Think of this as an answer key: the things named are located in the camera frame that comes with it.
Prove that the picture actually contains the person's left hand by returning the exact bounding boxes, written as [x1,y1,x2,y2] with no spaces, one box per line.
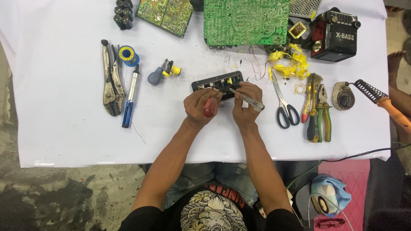
[183,87,223,130]

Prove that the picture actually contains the person's right hand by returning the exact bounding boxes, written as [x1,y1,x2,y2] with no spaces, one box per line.
[232,81,263,129]

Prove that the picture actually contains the clear handled tester screwdriver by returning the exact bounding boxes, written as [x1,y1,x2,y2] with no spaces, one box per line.
[229,88,266,112]

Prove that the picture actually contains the red handled screwdriver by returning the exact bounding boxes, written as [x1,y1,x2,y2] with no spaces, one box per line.
[203,96,217,118]

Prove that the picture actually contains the black electronic module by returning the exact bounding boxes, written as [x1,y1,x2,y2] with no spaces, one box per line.
[191,71,245,101]

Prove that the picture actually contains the yellow black small part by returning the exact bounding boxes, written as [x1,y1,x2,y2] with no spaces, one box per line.
[162,60,182,78]

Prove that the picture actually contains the blue silver desoldering pump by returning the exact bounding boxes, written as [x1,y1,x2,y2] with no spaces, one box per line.
[122,64,140,129]

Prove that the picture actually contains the worn paint brush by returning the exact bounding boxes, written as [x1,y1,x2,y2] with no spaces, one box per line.
[301,73,323,124]

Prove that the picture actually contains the yellow tape scraps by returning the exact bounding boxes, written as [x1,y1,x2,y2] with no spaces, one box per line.
[268,43,311,81]

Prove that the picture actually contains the person's blue jeans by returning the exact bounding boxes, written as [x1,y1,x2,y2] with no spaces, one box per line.
[139,160,320,210]

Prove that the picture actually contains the steel locking pliers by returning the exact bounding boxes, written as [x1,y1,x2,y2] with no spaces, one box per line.
[101,39,126,117]

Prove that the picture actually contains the large green circuit board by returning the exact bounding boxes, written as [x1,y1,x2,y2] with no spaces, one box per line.
[203,0,291,49]

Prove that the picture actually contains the yellow wrapped transformer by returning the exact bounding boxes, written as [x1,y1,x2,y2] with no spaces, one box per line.
[288,21,307,40]

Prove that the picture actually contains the small green circuit board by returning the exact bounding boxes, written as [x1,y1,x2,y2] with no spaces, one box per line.
[136,0,194,38]

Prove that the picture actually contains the soldering iron stand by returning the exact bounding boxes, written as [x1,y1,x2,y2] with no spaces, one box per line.
[331,79,389,111]

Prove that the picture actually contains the person's black printed shirt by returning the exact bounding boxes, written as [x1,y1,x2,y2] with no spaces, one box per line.
[118,183,304,231]

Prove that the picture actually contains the grey cap with blue cloth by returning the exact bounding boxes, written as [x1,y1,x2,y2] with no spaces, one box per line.
[295,174,352,221]

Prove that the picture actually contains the black red portable radio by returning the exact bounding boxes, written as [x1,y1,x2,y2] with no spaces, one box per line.
[302,7,362,63]

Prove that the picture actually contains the metal mesh power supply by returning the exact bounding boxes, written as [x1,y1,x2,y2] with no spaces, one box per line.
[288,0,322,19]

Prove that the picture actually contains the black battery cell pack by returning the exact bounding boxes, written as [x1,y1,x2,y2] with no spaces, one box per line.
[113,0,134,30]

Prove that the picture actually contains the pink quilted mat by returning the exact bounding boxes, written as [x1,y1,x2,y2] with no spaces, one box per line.
[313,159,371,231]

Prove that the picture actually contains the white table cover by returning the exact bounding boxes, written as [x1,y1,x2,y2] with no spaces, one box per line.
[0,0,392,169]

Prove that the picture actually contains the red framed glasses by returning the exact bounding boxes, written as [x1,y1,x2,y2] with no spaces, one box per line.
[315,218,346,230]

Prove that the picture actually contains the black bag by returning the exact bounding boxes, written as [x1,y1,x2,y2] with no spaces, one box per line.
[363,146,411,231]

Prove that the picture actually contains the black handled scissors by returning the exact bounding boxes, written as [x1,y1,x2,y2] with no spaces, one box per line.
[271,71,301,129]

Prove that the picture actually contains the thin copper wire strands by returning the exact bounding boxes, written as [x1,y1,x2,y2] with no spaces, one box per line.
[248,46,268,81]

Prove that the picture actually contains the thin loose wire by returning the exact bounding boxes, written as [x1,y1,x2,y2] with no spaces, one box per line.
[131,121,147,145]

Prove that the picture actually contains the black yellow handled screwdriver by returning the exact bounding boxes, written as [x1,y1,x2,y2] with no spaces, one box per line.
[306,96,320,143]

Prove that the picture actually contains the green handled combination pliers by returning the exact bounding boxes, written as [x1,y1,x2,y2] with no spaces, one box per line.
[316,84,332,143]

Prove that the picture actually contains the blue solder wire spool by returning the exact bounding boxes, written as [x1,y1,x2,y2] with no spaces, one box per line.
[118,45,140,67]

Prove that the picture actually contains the black power cable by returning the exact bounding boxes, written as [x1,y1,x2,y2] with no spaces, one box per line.
[286,141,411,190]

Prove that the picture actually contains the white cable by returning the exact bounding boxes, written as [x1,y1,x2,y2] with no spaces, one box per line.
[289,192,354,231]

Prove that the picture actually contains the orange handled soldering iron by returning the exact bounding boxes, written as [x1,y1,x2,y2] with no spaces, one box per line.
[376,97,411,135]

